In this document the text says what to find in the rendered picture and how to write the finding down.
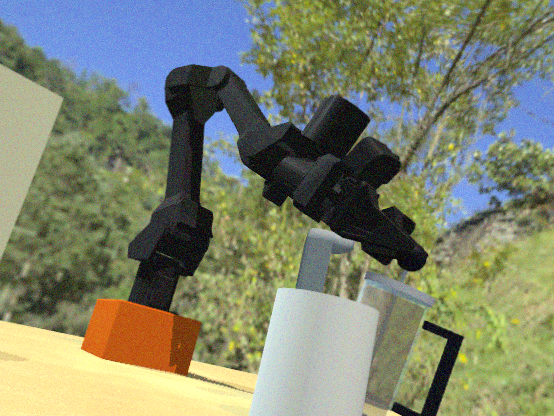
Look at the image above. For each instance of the glass french press with black handle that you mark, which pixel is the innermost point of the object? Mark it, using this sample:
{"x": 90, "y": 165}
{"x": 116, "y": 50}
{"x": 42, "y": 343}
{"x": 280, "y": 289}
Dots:
{"x": 403, "y": 310}

